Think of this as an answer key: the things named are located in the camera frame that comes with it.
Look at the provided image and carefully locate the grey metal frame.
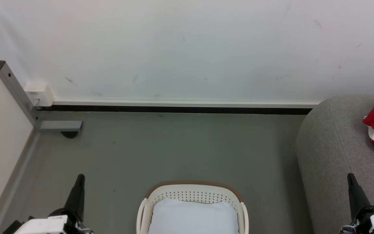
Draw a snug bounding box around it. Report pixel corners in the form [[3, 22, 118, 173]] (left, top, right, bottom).
[[0, 60, 83, 132]]

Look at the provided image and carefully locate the white wall socket box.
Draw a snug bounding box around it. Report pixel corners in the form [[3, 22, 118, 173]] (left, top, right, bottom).
[[24, 81, 55, 108]]

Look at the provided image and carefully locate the grey fabric sofa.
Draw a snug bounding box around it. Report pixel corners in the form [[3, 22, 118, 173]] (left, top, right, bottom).
[[295, 94, 374, 234]]

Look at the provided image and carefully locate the white cloth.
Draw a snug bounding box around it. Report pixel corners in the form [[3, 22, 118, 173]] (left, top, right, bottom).
[[148, 198, 240, 234]]

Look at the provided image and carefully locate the white laundry basket brown rim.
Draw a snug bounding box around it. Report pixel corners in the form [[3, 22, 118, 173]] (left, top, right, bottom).
[[136, 180, 249, 234]]

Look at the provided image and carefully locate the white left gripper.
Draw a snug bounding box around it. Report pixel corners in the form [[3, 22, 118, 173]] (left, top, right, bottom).
[[13, 174, 94, 234]]

